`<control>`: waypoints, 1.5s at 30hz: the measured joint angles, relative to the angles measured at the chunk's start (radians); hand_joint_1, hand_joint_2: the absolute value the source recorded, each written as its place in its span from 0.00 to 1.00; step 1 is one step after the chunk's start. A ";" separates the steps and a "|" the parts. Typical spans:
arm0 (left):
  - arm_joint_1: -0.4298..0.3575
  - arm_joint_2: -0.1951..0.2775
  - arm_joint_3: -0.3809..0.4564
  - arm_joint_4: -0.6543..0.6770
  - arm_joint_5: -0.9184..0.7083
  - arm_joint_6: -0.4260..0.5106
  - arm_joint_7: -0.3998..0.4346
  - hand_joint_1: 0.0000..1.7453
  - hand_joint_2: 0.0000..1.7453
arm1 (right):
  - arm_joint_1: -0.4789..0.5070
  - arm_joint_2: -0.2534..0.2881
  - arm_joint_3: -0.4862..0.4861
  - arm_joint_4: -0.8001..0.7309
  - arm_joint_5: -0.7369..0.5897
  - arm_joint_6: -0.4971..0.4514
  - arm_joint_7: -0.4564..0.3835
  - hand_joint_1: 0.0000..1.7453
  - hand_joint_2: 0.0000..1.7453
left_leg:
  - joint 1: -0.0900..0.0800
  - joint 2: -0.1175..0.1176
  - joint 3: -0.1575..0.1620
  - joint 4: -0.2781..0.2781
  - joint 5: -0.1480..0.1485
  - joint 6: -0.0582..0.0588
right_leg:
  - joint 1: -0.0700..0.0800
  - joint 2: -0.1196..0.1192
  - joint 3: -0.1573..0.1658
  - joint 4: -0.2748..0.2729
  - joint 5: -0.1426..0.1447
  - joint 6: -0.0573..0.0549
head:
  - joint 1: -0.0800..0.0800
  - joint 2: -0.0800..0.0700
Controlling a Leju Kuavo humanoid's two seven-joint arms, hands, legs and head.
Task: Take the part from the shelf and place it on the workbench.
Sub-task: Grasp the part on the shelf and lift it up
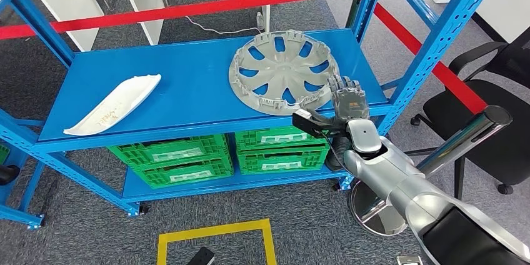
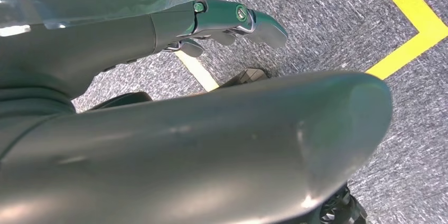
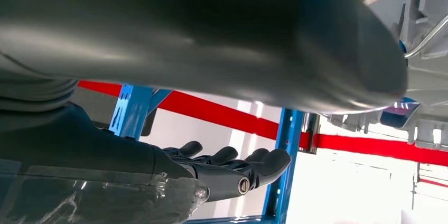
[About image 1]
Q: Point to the blue metal shelf rack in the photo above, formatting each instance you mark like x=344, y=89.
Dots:
x=25, y=215
x=186, y=85

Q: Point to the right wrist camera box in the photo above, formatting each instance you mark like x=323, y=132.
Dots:
x=304, y=122

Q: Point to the floor socket plate white centre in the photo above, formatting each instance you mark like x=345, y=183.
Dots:
x=409, y=260

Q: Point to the green plastic crate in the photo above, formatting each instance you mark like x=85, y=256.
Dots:
x=186, y=174
x=277, y=137
x=281, y=161
x=4, y=153
x=170, y=151

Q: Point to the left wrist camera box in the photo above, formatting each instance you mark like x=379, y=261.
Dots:
x=200, y=257

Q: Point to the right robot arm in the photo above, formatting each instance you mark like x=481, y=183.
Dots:
x=397, y=180

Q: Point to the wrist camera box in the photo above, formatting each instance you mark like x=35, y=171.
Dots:
x=304, y=122
x=200, y=257

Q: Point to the yellow floor tape square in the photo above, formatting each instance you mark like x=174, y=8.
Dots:
x=215, y=230

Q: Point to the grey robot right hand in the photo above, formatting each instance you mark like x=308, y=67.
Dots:
x=352, y=103

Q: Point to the black office chair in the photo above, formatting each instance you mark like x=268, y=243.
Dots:
x=497, y=139

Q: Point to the white curved plastic part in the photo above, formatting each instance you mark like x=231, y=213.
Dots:
x=120, y=101

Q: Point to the grey plastic wheel cover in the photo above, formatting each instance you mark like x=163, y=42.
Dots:
x=281, y=73

